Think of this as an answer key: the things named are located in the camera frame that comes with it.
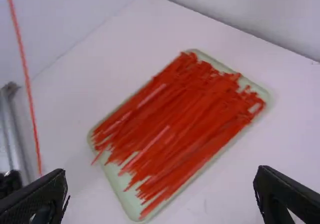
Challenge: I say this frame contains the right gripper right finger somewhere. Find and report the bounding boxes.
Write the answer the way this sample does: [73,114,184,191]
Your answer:
[252,165,320,224]

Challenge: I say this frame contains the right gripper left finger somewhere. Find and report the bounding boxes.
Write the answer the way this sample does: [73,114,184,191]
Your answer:
[0,168,70,224]

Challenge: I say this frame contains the orange cable tie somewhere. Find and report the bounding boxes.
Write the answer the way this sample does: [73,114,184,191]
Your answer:
[4,0,43,176]

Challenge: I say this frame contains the silver rails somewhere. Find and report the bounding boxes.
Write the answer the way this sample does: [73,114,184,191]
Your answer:
[0,81,29,181]

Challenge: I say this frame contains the pale tray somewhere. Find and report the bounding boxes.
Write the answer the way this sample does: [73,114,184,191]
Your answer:
[86,48,275,223]

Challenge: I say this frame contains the row of orange cable ties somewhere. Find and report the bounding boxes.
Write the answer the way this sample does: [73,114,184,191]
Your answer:
[90,51,267,221]

